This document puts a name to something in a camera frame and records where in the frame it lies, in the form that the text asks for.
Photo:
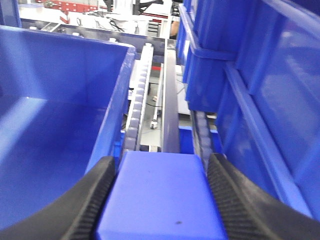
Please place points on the grey roller track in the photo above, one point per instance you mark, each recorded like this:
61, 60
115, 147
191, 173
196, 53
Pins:
202, 139

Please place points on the white roller track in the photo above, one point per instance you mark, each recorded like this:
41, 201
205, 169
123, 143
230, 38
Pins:
136, 112

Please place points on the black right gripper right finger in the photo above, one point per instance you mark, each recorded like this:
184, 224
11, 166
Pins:
249, 213

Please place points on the large blue target bin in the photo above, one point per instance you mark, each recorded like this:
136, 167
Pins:
62, 99

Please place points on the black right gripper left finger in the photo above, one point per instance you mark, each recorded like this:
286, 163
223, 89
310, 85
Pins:
74, 215

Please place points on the blue plastic block part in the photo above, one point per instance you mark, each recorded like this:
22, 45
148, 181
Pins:
160, 196

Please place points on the blue bin right side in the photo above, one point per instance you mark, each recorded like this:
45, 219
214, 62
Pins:
256, 64

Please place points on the steel shelf divider bar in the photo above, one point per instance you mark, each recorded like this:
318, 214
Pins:
170, 138

